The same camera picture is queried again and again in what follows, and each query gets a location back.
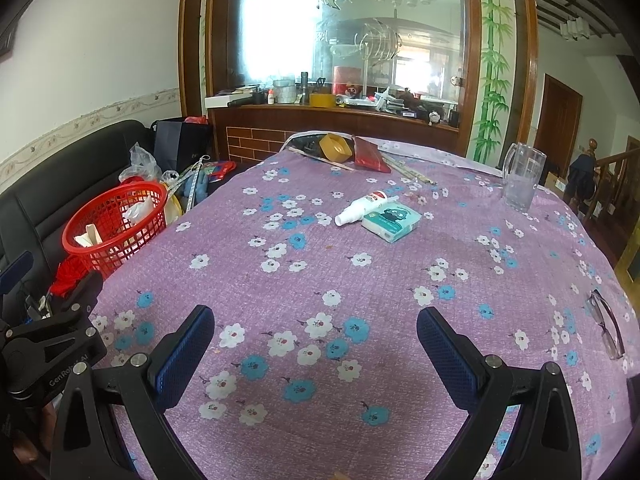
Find grey round tin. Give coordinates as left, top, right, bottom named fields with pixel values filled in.
left=272, top=79, right=298, bottom=104

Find black sofa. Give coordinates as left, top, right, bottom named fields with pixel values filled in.
left=0, top=119, right=211, bottom=311

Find clear plastic bag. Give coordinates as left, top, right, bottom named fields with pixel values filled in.
left=119, top=142, right=163, bottom=183

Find gold black striped column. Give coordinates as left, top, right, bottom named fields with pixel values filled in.
left=616, top=237, right=640, bottom=282

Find red packet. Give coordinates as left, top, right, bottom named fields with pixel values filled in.
left=351, top=135, right=392, bottom=173

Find white spray bottle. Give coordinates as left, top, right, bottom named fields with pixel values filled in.
left=334, top=186, right=401, bottom=227

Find clear plastic mug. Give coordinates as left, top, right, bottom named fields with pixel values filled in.
left=501, top=142, right=547, bottom=212

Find bamboo wall painting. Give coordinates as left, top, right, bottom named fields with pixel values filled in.
left=472, top=0, right=516, bottom=161

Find tan tape roll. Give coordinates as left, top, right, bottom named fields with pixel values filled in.
left=319, top=133, right=354, bottom=163

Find wooden glass partition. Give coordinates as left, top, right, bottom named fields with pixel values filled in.
left=179, top=0, right=538, bottom=166

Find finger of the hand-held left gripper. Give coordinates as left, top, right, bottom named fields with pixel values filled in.
left=0, top=251, right=34, bottom=296
left=47, top=270, right=104, bottom=331

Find clear purple eyeglasses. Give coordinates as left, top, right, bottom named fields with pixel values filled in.
left=586, top=287, right=627, bottom=361

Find yellow measuring tape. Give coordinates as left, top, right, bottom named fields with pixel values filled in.
left=165, top=157, right=211, bottom=197

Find ceiling lamp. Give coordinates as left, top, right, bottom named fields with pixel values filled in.
left=560, top=17, right=591, bottom=41

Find dark jacket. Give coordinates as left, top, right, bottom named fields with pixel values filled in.
left=567, top=154, right=598, bottom=201

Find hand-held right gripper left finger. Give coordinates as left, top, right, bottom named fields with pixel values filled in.
left=50, top=304, right=216, bottom=480

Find wooden stair railing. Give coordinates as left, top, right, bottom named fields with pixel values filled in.
left=575, top=135, right=640, bottom=233

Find teal tissue pack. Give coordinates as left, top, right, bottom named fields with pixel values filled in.
left=361, top=202, right=423, bottom=244

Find black bag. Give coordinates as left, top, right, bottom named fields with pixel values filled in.
left=152, top=117, right=213, bottom=171

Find purple floral tablecloth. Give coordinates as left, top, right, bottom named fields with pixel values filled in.
left=87, top=132, right=638, bottom=480

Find bundle of wrapped chopsticks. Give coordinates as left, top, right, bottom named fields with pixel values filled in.
left=382, top=154, right=438, bottom=187

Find brown wooden door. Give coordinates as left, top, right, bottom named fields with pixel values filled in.
left=537, top=74, right=583, bottom=171

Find white flat box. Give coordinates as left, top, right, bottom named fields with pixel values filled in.
left=204, top=91, right=261, bottom=110

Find red cloth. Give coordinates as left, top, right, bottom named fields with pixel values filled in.
left=50, top=255, right=93, bottom=297

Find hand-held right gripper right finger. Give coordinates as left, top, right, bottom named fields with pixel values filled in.
left=416, top=306, right=583, bottom=480

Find red gift box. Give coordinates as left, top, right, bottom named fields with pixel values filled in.
left=332, top=66, right=368, bottom=98

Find red plastic basket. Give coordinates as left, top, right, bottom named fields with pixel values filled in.
left=61, top=181, right=168, bottom=279

